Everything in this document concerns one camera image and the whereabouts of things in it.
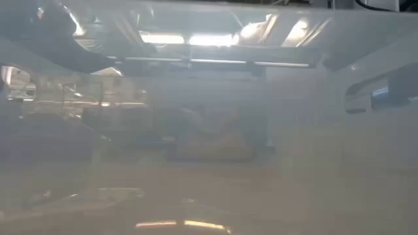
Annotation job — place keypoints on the clear plastic storage bin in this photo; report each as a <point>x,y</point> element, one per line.
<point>209,147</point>

